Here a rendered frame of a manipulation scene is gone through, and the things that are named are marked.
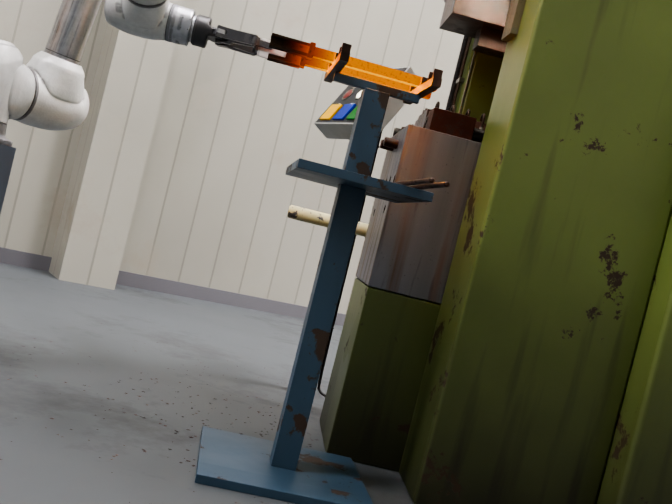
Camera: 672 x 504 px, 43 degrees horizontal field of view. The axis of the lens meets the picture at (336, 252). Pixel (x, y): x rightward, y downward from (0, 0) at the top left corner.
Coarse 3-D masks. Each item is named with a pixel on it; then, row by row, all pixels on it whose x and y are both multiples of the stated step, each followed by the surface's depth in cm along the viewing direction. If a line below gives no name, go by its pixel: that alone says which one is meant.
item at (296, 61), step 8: (272, 56) 208; (280, 56) 209; (288, 56) 209; (296, 56) 209; (288, 64) 209; (296, 64) 209; (304, 64) 208; (312, 64) 209; (320, 64) 209; (328, 64) 209; (344, 72) 210; (352, 72) 210; (360, 72) 210; (368, 80) 210; (376, 80) 211; (384, 80) 211; (400, 88) 212; (408, 88) 212
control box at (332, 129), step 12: (408, 72) 290; (348, 96) 308; (396, 108) 290; (324, 120) 308; (336, 120) 300; (348, 120) 292; (384, 120) 288; (324, 132) 313; (336, 132) 304; (348, 132) 296
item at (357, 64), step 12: (276, 36) 195; (276, 48) 196; (288, 48) 195; (300, 48) 197; (312, 48) 195; (324, 60) 198; (360, 60) 198; (372, 72) 198; (384, 72) 199; (396, 72) 199; (408, 84) 202
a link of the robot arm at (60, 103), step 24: (72, 0) 239; (96, 0) 242; (72, 24) 240; (48, 48) 242; (72, 48) 242; (48, 72) 238; (72, 72) 242; (48, 96) 239; (72, 96) 244; (24, 120) 240; (48, 120) 243; (72, 120) 248
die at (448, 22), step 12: (456, 0) 240; (468, 0) 240; (480, 0) 240; (492, 0) 241; (504, 0) 241; (444, 12) 256; (456, 12) 240; (468, 12) 240; (480, 12) 241; (492, 12) 241; (504, 12) 241; (444, 24) 254; (456, 24) 251; (468, 24) 248; (480, 24) 245; (492, 24) 242; (504, 24) 241; (468, 36) 260
